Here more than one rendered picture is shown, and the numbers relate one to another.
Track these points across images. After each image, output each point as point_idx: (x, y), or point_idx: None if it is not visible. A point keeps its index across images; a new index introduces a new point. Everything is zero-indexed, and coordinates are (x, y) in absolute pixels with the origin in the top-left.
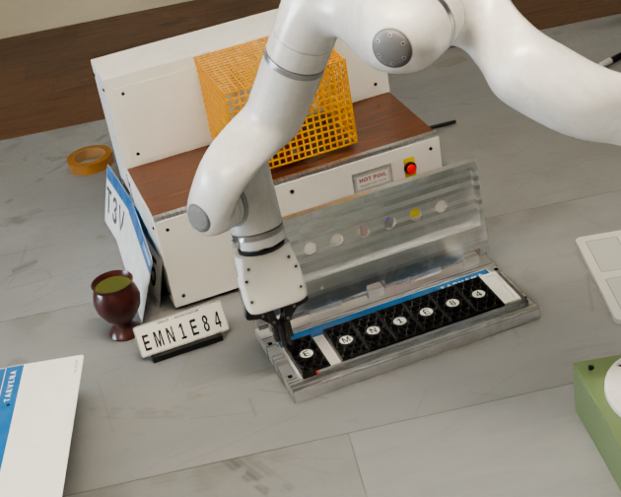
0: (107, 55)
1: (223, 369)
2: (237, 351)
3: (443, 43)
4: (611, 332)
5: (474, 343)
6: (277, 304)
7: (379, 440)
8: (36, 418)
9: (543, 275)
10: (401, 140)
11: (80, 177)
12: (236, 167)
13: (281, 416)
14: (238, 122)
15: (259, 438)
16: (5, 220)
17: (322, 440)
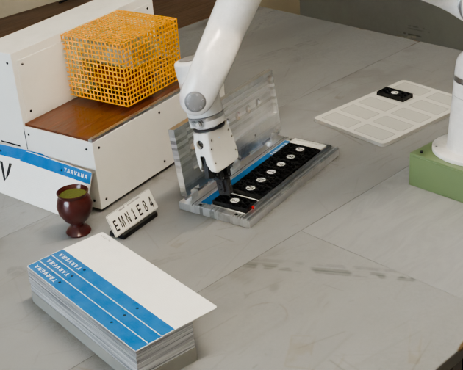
0: None
1: (178, 228)
2: (175, 218)
3: None
4: (384, 150)
5: (317, 174)
6: (227, 163)
7: (323, 227)
8: (118, 269)
9: (315, 138)
10: None
11: None
12: (224, 58)
13: (249, 236)
14: (213, 31)
15: (250, 249)
16: None
17: (289, 238)
